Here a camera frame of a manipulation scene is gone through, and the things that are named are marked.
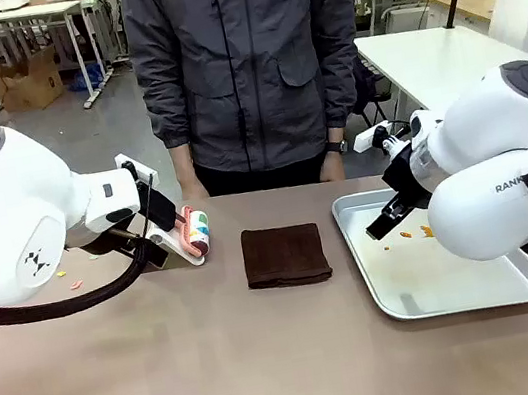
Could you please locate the person's right hand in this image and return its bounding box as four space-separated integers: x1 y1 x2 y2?
178 174 210 204

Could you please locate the blue plastic bag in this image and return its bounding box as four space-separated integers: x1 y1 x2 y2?
66 60 109 95

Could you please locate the brown cardboard box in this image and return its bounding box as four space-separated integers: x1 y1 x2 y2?
0 41 70 118

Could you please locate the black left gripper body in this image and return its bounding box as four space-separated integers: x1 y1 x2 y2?
131 170 182 237

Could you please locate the black braided cable bundle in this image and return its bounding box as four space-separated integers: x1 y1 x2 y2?
0 172 180 329

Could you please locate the white folded stand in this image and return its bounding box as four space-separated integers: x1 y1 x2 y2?
143 217 208 276

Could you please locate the black folding chair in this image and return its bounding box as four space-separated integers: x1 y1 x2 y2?
344 53 399 130

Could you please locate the person's right forearm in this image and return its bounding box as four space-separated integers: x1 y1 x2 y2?
130 44 202 193

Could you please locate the wooden workbench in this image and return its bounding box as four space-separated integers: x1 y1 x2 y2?
413 0 499 35

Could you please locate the pink lint roller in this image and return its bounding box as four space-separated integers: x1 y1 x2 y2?
171 201 217 261

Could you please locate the white background desk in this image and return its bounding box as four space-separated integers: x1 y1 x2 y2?
0 0 116 125

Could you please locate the black wristwatch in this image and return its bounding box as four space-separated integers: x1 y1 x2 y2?
326 138 351 157

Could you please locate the person's left forearm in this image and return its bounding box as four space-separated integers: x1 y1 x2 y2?
307 13 381 156

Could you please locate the person's left hand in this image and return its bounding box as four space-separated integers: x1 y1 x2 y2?
315 151 348 184

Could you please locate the large white table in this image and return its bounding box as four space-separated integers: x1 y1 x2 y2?
352 8 528 123

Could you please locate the dark brown cloth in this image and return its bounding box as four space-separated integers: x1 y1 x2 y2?
237 216 336 295

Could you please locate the silver metal tray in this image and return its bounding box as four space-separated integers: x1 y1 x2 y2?
328 164 528 333

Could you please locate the person's grey jacket torso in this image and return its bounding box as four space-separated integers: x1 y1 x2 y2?
119 0 386 211

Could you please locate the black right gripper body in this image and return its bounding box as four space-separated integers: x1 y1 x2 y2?
377 142 436 211

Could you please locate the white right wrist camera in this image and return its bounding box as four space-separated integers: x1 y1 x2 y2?
349 116 413 163

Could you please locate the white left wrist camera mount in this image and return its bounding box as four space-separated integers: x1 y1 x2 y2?
113 147 161 195

